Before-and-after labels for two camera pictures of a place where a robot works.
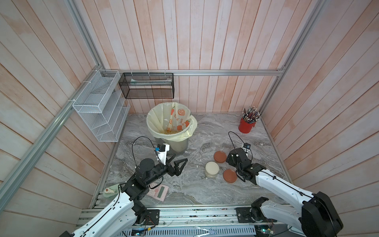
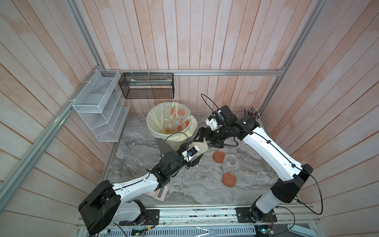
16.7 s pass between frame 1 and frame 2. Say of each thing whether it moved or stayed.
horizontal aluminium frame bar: stayed
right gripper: moved
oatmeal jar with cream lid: moved
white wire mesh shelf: stayed
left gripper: moved
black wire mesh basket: stayed
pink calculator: stayed
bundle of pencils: stayed
